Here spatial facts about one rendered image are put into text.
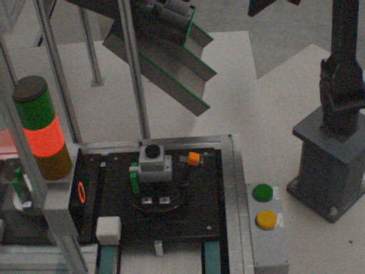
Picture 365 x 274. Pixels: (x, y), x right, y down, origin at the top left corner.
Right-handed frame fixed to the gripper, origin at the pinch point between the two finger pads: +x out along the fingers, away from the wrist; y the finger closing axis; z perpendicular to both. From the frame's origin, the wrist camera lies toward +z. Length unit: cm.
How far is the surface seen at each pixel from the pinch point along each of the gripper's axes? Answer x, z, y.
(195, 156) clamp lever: 29.7, 11.3, 19.8
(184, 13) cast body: 8.6, 13.8, -2.5
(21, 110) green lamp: 20, 52, 33
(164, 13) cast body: 10.9, 16.6, -5.3
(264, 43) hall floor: 36, -138, -146
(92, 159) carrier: 46, 20, 0
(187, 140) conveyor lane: 34.8, 1.9, 4.0
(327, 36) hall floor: 14, -171, -134
